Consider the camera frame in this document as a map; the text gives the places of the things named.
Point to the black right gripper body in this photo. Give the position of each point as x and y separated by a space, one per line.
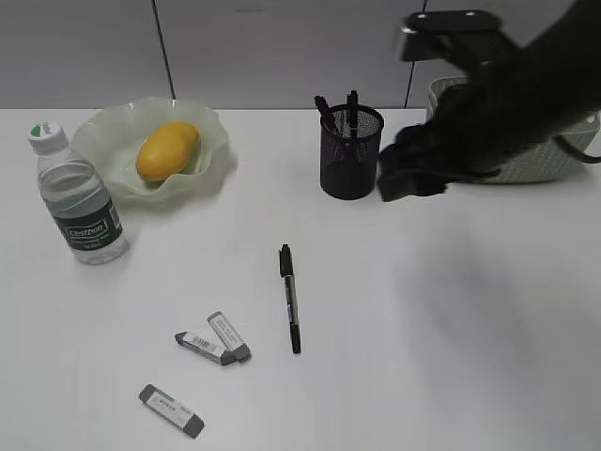
543 89

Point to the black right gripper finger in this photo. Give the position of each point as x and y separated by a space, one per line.
395 186
412 152

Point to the black marker pen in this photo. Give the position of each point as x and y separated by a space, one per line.
287 273
352 113
326 115

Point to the grey eraser with text sleeve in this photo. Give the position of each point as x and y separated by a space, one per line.
229 336

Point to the yellow mango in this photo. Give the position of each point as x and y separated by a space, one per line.
167 151

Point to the grey eraser with barcode sleeve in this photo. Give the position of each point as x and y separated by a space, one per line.
209 350

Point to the grey eraser with green stripe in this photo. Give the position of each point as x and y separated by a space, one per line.
169 408

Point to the clear water bottle green label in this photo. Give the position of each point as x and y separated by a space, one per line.
76 197

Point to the black mesh pen holder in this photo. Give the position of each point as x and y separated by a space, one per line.
348 163

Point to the pale green woven plastic basket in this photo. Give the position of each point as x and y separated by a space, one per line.
545 163

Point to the pale green wavy glass plate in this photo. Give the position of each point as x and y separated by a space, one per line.
112 138

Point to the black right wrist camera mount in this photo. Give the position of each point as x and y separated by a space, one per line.
467 39

